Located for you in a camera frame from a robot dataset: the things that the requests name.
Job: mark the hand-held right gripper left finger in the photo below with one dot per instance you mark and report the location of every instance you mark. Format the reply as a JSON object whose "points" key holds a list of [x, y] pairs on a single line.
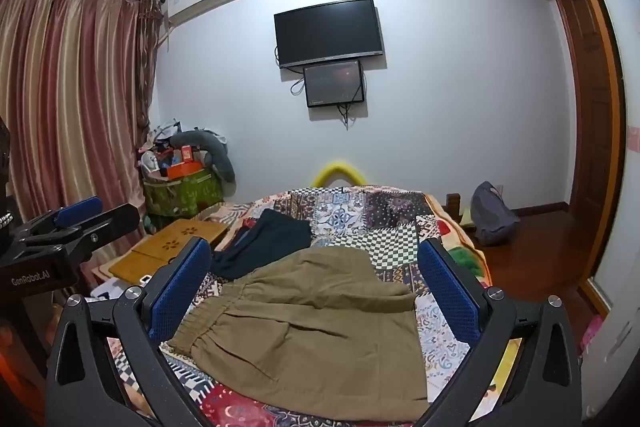
{"points": [[180, 289]]}

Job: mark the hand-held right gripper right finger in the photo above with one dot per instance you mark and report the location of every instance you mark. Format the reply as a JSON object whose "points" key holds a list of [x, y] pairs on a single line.
{"points": [[447, 292]]}

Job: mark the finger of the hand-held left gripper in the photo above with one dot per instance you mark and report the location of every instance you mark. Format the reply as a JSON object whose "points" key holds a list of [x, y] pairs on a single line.
{"points": [[117, 218], [77, 209]]}

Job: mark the olive green pants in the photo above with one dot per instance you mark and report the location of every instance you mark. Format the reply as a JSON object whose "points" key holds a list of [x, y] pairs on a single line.
{"points": [[310, 332]]}

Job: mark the dark navy pants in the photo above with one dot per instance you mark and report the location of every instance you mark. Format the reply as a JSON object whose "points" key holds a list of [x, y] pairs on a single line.
{"points": [[270, 234]]}

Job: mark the yellow orange fleece blanket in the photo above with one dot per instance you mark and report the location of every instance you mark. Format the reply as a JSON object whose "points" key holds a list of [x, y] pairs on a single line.
{"points": [[465, 254]]}

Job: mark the bamboo lap table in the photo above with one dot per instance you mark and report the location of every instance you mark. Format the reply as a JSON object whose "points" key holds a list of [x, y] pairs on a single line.
{"points": [[165, 244]]}

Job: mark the green storage bag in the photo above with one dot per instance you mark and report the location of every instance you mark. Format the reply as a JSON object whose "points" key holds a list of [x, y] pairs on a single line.
{"points": [[180, 197]]}

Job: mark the orange box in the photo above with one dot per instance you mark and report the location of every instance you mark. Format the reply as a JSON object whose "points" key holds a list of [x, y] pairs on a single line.
{"points": [[184, 170]]}

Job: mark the wooden bedpost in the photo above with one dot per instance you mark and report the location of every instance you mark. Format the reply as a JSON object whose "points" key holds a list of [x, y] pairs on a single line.
{"points": [[453, 204]]}

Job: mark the grey backpack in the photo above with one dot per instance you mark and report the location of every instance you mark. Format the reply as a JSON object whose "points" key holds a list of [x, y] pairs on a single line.
{"points": [[492, 214]]}

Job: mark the patchwork printed blanket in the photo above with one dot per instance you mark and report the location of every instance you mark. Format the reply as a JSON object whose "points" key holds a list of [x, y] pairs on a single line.
{"points": [[380, 227]]}

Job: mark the small red box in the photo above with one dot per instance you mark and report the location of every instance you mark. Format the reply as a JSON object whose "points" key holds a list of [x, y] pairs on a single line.
{"points": [[187, 153]]}

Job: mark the red striped curtain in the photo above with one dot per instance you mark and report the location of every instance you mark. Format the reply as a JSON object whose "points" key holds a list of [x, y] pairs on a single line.
{"points": [[65, 97]]}

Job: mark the pink slippers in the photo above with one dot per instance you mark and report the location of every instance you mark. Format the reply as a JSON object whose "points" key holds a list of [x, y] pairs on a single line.
{"points": [[592, 332]]}

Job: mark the yellow foam tube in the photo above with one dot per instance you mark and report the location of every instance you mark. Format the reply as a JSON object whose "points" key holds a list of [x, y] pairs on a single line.
{"points": [[337, 168]]}

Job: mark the brown wooden door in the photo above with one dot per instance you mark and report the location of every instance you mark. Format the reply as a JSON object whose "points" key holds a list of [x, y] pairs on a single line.
{"points": [[580, 107]]}

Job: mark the small black wall monitor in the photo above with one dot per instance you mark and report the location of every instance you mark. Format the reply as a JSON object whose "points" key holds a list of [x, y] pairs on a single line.
{"points": [[332, 83]]}

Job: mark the black wall television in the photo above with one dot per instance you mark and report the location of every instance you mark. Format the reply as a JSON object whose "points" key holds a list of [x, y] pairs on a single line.
{"points": [[327, 32]]}

